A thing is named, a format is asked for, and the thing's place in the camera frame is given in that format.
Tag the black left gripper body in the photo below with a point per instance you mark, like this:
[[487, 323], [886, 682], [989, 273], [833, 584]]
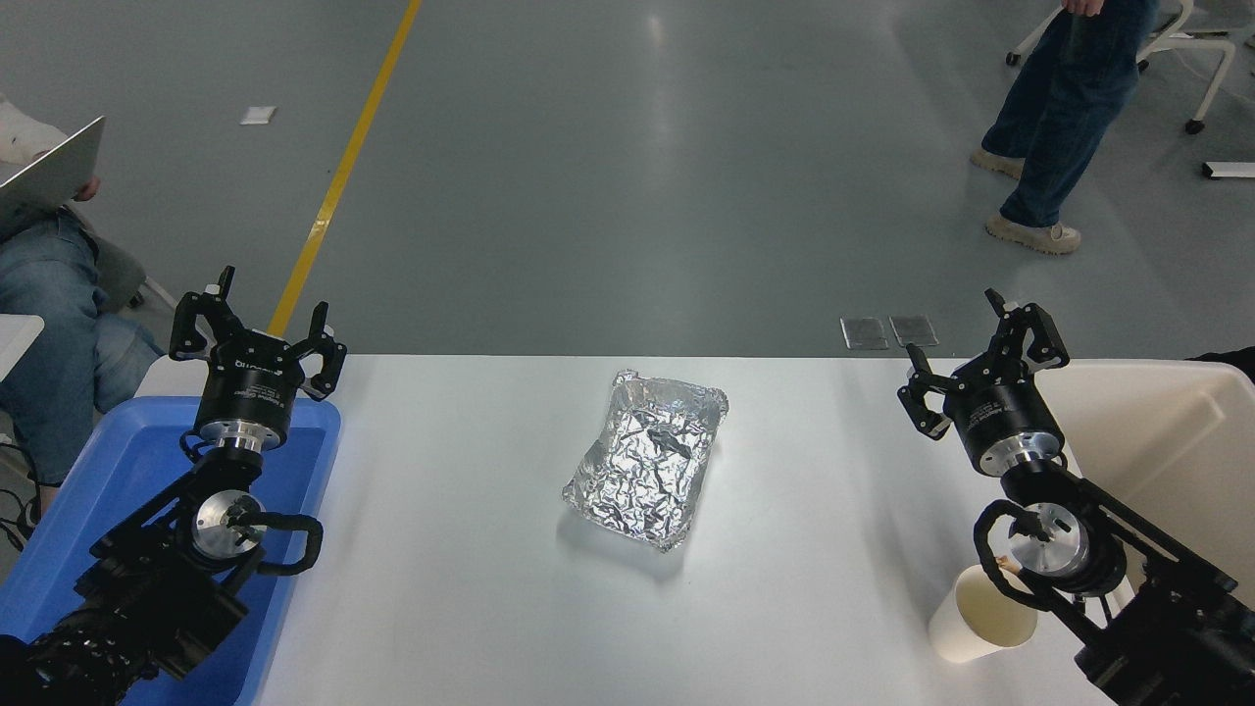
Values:
[[245, 392]]

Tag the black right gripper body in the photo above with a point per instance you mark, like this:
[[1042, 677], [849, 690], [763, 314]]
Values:
[[1005, 412]]

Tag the white paper cup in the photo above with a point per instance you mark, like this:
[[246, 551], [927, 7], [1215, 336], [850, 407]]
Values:
[[966, 618]]

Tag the person's hand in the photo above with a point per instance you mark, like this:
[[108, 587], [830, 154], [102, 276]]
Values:
[[86, 188]]

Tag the metal floor plate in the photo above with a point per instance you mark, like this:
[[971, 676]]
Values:
[[864, 333], [914, 330]]

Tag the grey chair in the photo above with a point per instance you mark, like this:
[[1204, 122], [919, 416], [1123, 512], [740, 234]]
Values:
[[123, 279]]

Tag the blue plastic tray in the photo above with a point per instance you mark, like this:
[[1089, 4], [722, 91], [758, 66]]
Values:
[[127, 461]]

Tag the person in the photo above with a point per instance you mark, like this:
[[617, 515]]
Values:
[[49, 324], [1064, 108]]

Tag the large pale bin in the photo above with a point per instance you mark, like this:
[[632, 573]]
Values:
[[1157, 441]]

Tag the white desk corner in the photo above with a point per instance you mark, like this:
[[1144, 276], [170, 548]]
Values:
[[18, 343]]

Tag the silver laptop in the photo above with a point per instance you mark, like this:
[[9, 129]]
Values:
[[49, 181]]

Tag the small white floor tag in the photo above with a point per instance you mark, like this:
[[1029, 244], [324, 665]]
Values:
[[258, 115]]

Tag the white bar on floor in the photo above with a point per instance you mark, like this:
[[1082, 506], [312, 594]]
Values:
[[1230, 170]]

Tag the crumpled foil tray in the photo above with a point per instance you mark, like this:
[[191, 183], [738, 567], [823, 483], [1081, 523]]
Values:
[[647, 461]]

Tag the white wheeled chair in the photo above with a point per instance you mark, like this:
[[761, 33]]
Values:
[[1211, 69]]

